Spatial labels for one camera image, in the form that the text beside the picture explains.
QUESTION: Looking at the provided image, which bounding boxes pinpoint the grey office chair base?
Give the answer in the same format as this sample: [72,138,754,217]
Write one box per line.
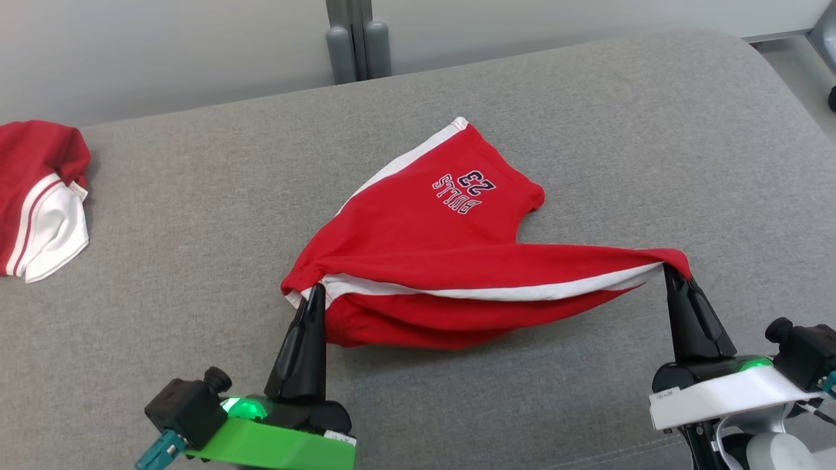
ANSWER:
[807,0,836,113]

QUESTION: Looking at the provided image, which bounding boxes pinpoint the black cable teal connector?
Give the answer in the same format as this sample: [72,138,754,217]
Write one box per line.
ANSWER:
[794,371,836,425]
[135,430,187,470]

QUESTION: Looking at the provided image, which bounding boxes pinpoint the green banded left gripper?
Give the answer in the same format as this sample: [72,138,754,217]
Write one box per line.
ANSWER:
[185,284,357,470]

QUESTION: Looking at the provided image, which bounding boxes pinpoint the red shirt white striped cuffs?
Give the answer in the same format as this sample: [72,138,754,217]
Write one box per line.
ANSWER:
[0,120,91,284]

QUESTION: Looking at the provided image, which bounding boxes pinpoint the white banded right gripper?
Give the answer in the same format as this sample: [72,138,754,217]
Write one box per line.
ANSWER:
[649,265,821,431]

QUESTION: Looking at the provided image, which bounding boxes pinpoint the grey metal partition post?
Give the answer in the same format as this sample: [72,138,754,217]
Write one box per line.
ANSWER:
[325,0,393,86]

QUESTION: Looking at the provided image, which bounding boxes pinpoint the red Bulls 23 shorts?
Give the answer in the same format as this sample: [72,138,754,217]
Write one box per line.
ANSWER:
[281,116,692,350]

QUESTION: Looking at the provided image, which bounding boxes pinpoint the thin white cable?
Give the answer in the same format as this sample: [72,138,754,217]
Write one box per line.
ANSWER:
[714,424,745,470]

